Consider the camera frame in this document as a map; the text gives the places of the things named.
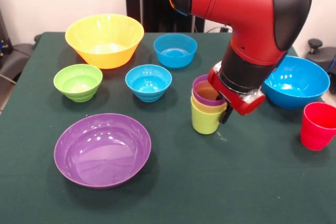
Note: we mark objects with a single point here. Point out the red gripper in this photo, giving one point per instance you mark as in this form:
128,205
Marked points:
244,106

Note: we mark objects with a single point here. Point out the lime green cup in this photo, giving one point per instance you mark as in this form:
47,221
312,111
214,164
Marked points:
204,123

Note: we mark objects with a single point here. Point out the yellow cup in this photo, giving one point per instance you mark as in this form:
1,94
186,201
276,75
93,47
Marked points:
197,106

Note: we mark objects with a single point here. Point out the purple cup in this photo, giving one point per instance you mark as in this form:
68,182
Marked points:
199,95

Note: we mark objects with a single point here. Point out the small light blue ribbed bowl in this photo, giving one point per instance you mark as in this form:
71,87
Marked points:
148,87

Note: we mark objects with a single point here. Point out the large blue bowl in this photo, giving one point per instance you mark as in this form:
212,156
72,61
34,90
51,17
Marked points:
299,93

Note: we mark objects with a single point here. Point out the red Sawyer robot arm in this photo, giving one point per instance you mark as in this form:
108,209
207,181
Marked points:
236,3

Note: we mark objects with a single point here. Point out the dark green table cloth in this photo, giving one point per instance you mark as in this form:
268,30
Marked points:
183,155

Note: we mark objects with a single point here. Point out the medium blue bowl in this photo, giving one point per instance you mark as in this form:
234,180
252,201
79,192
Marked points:
175,56

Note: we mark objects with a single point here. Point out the red cup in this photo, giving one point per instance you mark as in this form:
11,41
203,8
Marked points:
319,129

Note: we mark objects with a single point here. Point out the large orange bowl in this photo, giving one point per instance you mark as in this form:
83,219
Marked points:
105,53

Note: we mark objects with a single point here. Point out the wide purple bowl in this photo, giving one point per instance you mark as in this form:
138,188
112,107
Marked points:
102,155

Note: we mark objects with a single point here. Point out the small green ribbed bowl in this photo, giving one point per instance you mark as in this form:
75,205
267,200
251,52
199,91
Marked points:
77,87

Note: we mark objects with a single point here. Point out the black pedestal foot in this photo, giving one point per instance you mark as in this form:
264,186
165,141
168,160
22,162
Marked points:
14,56
319,56

